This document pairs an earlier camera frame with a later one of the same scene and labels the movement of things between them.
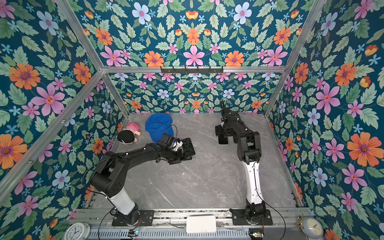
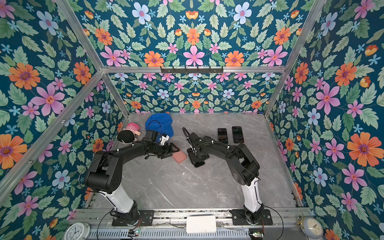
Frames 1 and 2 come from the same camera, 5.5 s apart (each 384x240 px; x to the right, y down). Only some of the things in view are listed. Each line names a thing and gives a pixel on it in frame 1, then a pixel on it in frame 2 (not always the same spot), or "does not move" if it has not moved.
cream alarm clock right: (310, 227) does not move
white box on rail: (201, 224) does not move
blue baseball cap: (157, 124) does not move
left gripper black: (179, 158) → (166, 151)
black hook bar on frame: (191, 70) does not move
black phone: (188, 146) → (199, 163)
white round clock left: (77, 231) does not move
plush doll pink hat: (128, 136) does not move
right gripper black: (219, 131) → (193, 159)
